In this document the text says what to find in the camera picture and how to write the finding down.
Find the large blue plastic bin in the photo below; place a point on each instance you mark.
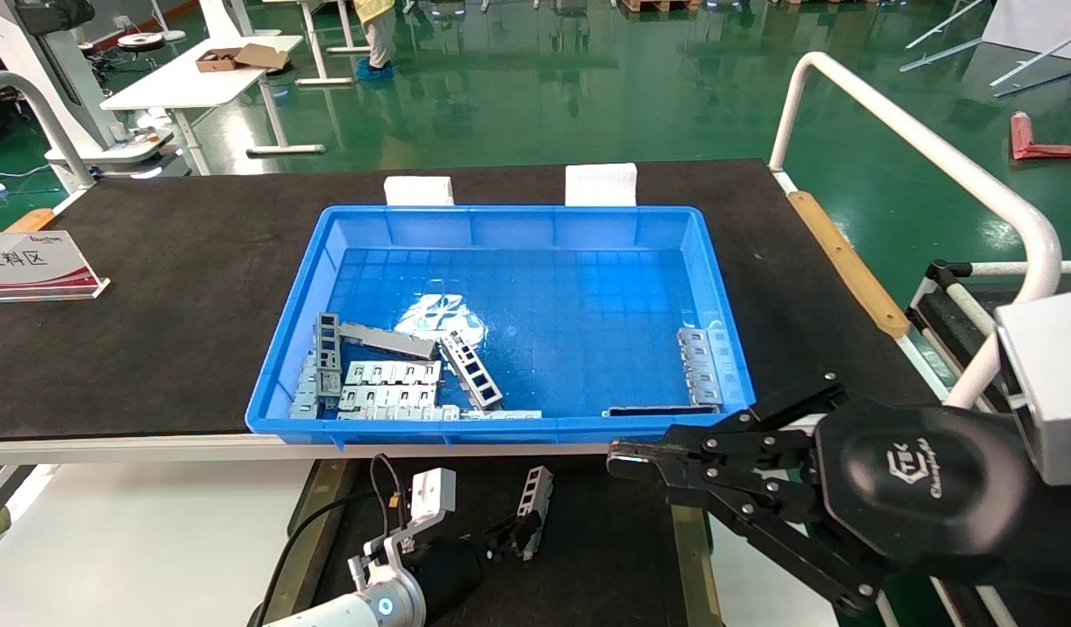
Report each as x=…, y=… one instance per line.
x=518, y=261

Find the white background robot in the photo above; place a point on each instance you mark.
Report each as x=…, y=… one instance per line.
x=57, y=70

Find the white work table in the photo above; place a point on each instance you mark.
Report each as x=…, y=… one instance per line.
x=178, y=83

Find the long wooden edge strip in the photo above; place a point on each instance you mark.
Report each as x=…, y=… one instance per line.
x=849, y=266

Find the white board panel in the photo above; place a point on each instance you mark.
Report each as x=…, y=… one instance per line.
x=1040, y=22

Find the windowed grey metal bracket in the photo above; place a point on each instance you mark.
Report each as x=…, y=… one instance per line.
x=458, y=359
x=535, y=492
x=328, y=335

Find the flat grey metal bar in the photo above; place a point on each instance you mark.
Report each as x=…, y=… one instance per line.
x=387, y=340

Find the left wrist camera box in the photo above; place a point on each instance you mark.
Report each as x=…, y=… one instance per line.
x=434, y=492

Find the white foam block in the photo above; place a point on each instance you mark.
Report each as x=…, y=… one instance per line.
x=420, y=192
x=601, y=185

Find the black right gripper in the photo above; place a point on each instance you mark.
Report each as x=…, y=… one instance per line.
x=927, y=483

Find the white acrylic sign red stripe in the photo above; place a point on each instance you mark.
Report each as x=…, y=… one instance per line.
x=35, y=266

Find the open cardboard box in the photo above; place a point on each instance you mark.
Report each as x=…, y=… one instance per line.
x=239, y=59

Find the wooden pallet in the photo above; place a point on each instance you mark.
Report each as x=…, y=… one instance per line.
x=657, y=5

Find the white table leg frame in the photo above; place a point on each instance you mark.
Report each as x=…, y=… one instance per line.
x=326, y=43

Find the person in yellow coat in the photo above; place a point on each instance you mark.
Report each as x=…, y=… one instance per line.
x=379, y=35

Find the short wooden edge strip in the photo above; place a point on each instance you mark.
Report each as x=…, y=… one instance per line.
x=30, y=220

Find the white metal bar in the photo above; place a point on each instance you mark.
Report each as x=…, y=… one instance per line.
x=942, y=54
x=1040, y=59

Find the black rack with white tubes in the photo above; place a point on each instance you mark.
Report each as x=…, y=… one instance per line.
x=932, y=305

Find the long white tube railing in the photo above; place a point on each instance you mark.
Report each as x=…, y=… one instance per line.
x=936, y=145

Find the round stool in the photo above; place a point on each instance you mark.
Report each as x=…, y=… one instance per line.
x=142, y=40

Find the grey white tube railing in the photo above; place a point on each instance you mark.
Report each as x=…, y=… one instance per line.
x=61, y=139

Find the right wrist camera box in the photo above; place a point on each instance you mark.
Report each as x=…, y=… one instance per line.
x=1054, y=383

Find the red angled object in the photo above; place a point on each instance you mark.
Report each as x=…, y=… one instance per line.
x=1020, y=135

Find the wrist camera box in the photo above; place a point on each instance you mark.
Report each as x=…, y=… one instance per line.
x=434, y=492
x=1054, y=383

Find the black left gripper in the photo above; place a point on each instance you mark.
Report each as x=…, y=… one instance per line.
x=453, y=570

